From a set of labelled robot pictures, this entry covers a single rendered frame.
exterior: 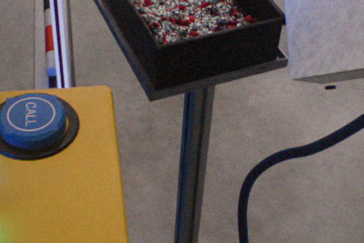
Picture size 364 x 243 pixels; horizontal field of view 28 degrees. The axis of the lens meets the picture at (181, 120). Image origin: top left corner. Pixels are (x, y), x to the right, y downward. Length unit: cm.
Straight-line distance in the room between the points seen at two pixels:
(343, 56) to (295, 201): 115
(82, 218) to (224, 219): 136
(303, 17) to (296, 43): 2
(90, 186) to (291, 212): 140
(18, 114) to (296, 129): 158
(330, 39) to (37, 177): 36
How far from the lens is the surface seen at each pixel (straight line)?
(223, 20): 87
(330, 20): 70
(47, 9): 86
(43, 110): 44
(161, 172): 183
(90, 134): 44
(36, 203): 41
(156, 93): 83
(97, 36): 222
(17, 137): 43
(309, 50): 70
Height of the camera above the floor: 139
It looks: 45 degrees down
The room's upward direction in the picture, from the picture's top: 4 degrees clockwise
